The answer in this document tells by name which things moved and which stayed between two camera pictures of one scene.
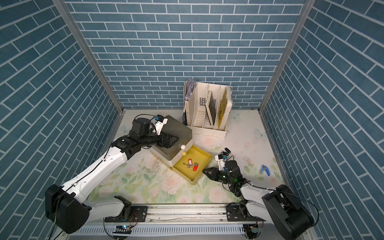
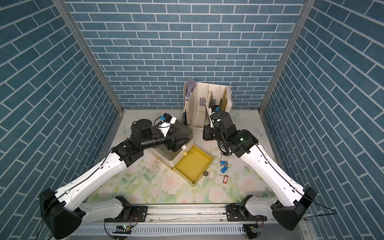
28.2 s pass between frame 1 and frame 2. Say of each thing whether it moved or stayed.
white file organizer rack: stayed
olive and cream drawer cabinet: stayed
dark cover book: stayed
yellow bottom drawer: stayed
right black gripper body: moved
